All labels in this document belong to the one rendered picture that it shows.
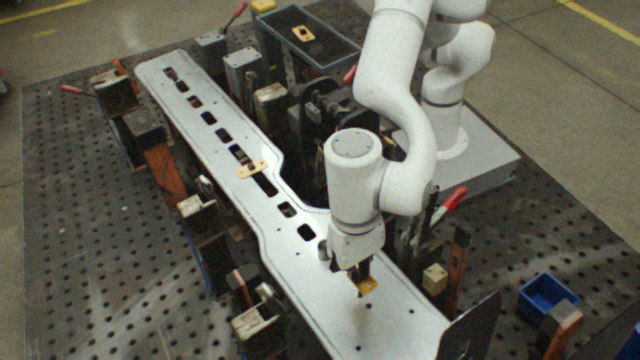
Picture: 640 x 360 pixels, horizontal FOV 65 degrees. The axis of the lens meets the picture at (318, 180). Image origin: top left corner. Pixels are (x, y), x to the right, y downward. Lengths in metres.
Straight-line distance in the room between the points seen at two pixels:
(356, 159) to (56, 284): 1.17
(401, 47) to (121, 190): 1.27
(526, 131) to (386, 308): 2.13
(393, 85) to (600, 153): 2.31
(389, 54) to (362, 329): 0.52
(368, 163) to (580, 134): 2.45
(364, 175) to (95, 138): 1.54
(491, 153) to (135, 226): 1.14
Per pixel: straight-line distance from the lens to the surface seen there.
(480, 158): 1.63
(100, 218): 1.79
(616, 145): 3.09
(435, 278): 1.00
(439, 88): 1.47
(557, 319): 0.84
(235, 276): 1.12
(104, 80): 1.72
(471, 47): 1.39
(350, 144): 0.73
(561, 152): 2.95
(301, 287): 1.07
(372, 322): 1.02
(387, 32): 0.82
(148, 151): 1.54
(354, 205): 0.76
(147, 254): 1.62
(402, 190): 0.73
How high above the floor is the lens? 1.90
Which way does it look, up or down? 45 degrees down
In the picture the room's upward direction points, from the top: 7 degrees counter-clockwise
